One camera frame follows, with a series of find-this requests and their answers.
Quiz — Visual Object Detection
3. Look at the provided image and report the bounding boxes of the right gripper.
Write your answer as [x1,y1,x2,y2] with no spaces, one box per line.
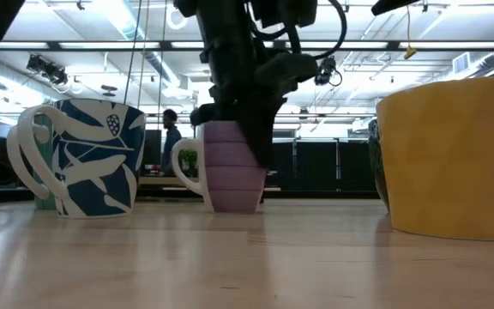
[190,0,319,169]

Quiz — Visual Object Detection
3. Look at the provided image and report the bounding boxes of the orange yellow mug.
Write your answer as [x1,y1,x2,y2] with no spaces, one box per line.
[375,76,494,241]

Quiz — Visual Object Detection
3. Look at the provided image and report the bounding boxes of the teal mug white handle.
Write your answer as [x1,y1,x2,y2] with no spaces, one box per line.
[5,113,58,211]

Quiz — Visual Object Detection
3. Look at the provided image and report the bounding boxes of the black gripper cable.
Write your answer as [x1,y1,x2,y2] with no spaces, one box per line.
[246,0,348,61]

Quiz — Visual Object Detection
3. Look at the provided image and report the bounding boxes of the white ceiling vent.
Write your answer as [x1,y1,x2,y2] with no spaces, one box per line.
[452,51,472,74]

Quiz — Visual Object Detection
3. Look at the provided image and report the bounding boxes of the purple ribbed mug white handle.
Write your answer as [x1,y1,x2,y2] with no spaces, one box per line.
[170,119,269,215]

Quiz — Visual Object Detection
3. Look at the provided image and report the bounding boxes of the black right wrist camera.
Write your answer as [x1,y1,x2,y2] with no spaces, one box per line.
[255,51,319,96]

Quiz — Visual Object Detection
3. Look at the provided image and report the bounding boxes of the dark green speckled mug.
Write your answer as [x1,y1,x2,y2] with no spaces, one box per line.
[366,118,392,214]

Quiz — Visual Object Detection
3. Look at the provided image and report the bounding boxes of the black partition panels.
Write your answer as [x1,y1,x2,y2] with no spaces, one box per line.
[268,136,379,192]

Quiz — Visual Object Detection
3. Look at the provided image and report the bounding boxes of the wooden shelf black frame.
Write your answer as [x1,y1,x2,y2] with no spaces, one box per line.
[137,173,282,193]

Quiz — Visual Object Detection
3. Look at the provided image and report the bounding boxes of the person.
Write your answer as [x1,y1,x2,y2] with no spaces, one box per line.
[160,108,184,177]

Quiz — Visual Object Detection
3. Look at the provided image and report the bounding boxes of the white hanging ring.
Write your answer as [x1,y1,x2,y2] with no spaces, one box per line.
[165,3,190,31]

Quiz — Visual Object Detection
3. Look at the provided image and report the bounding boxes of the black aluminium rig frame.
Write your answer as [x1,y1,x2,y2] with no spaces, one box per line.
[0,184,381,205]

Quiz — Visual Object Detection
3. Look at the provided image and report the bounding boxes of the black track spotlight cluster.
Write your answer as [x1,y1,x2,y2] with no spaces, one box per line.
[26,54,69,86]

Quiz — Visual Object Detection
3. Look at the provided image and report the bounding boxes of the blue white leaf-pattern mug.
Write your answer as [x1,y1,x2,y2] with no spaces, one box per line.
[17,98,148,220]

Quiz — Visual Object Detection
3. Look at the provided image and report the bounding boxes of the black hanging camera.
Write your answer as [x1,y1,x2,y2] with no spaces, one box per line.
[314,54,343,87]

